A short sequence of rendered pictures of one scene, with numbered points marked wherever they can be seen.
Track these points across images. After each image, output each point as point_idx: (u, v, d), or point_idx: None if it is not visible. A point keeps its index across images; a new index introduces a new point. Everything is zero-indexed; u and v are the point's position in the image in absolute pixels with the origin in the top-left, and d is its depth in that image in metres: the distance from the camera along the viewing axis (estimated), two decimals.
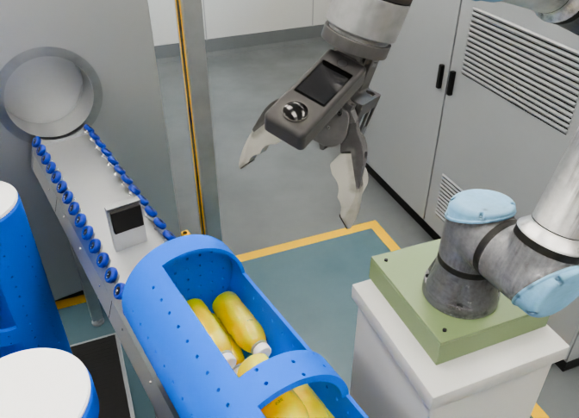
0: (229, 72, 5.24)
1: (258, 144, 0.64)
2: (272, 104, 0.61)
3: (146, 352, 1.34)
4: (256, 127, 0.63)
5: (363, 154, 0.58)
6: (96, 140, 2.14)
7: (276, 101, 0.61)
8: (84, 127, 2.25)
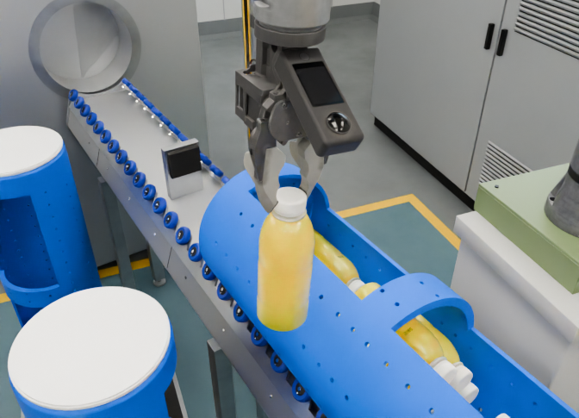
0: None
1: (272, 182, 0.61)
2: (257, 148, 0.58)
3: (220, 296, 1.20)
4: (260, 176, 0.60)
5: None
6: (138, 92, 2.01)
7: (258, 143, 0.57)
8: (121, 81, 2.12)
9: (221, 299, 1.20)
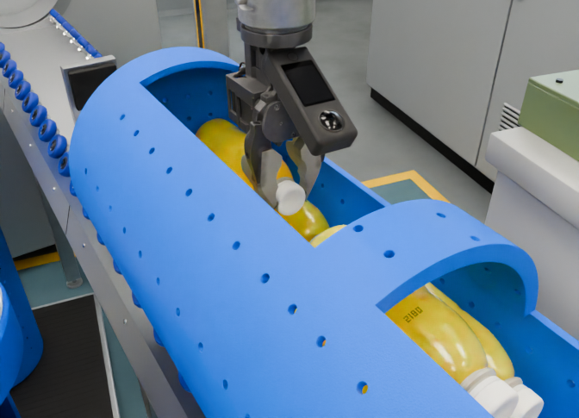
0: (234, 25, 4.67)
1: (270, 184, 0.61)
2: (252, 151, 0.58)
3: (116, 268, 0.77)
4: (258, 178, 0.60)
5: None
6: (65, 22, 1.57)
7: (252, 146, 0.57)
8: (49, 13, 1.68)
9: (119, 272, 0.76)
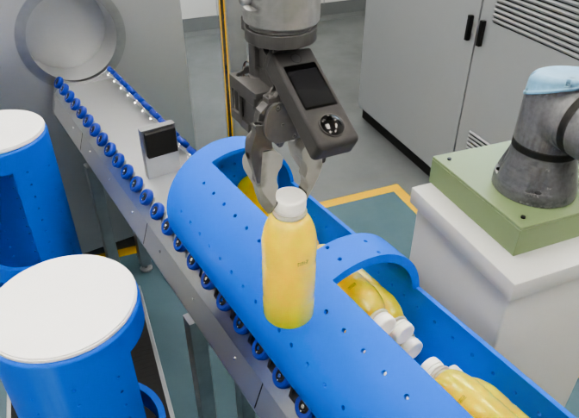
0: None
1: (270, 184, 0.61)
2: (253, 152, 0.58)
3: (189, 265, 1.26)
4: (258, 178, 0.60)
5: None
6: (121, 79, 2.06)
7: (253, 146, 0.57)
8: (106, 69, 2.17)
9: (190, 269, 1.26)
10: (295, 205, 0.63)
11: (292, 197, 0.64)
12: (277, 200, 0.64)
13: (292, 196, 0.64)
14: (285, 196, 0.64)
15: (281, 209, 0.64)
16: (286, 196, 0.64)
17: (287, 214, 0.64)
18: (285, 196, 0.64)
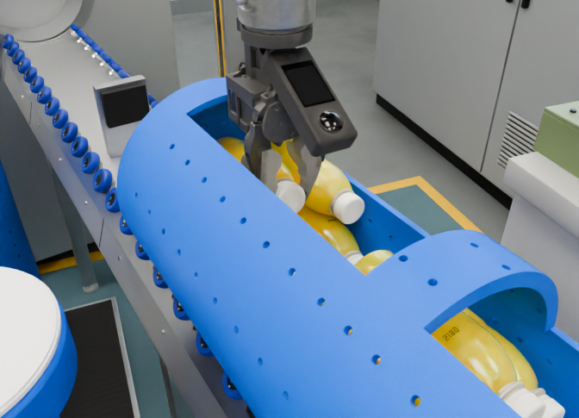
0: None
1: (270, 184, 0.61)
2: (252, 152, 0.58)
3: (157, 282, 0.82)
4: (258, 178, 0.60)
5: None
6: (86, 37, 1.62)
7: (252, 146, 0.57)
8: (70, 27, 1.73)
9: (159, 286, 0.82)
10: None
11: (292, 203, 0.65)
12: None
13: (293, 202, 0.65)
14: (287, 202, 0.64)
15: None
16: (288, 200, 0.64)
17: None
18: (288, 199, 0.64)
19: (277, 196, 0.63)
